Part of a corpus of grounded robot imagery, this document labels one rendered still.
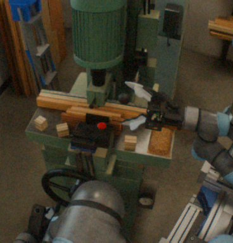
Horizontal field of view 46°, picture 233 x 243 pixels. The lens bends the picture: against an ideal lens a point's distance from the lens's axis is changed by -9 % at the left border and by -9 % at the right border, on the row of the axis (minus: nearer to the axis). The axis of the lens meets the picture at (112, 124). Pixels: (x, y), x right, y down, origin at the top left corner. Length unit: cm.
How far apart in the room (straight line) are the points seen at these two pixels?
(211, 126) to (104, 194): 46
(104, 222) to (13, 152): 189
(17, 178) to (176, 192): 116
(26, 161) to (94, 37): 153
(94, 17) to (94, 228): 61
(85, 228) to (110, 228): 5
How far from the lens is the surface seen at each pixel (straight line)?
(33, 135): 123
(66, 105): 126
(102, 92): 111
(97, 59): 98
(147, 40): 119
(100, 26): 92
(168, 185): 214
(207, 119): 91
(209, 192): 134
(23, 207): 208
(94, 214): 55
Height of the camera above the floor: 177
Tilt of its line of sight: 46 degrees down
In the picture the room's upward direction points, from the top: 1 degrees clockwise
